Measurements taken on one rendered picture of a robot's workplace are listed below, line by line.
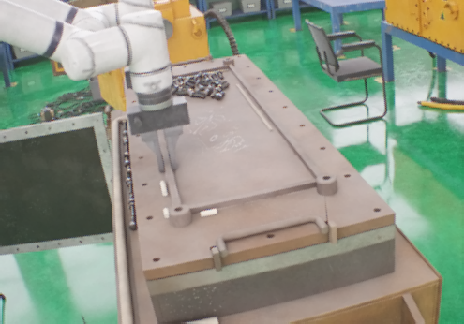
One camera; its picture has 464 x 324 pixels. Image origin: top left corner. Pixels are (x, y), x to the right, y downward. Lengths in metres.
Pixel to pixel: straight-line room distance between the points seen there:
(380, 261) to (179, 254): 0.37
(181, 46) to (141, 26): 2.77
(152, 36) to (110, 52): 0.10
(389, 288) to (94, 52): 0.72
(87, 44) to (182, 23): 2.79
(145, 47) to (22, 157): 1.29
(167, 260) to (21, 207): 1.56
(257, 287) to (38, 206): 1.57
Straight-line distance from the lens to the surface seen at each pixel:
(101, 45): 1.16
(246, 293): 1.04
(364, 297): 1.08
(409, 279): 1.12
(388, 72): 6.16
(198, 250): 1.01
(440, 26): 4.99
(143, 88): 1.22
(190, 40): 3.96
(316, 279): 1.07
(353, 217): 1.05
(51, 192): 2.43
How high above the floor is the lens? 1.90
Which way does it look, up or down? 22 degrees down
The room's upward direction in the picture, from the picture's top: 8 degrees counter-clockwise
